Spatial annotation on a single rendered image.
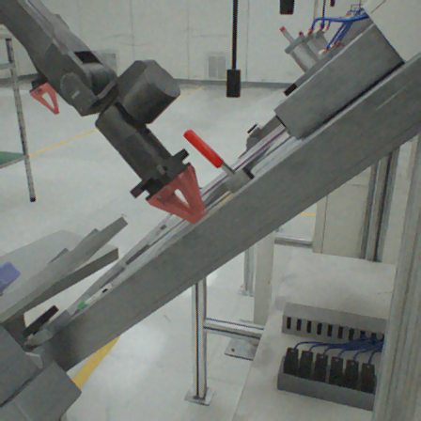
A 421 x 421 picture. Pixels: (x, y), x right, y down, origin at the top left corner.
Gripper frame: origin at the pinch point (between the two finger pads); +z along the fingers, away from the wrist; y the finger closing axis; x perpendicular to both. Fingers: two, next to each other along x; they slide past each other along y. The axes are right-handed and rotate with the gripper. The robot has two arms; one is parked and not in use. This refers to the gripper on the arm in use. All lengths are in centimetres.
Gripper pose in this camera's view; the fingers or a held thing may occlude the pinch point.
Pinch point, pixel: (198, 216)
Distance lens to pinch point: 69.0
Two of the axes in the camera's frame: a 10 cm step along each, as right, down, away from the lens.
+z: 6.4, 7.6, 0.8
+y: 3.1, -3.5, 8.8
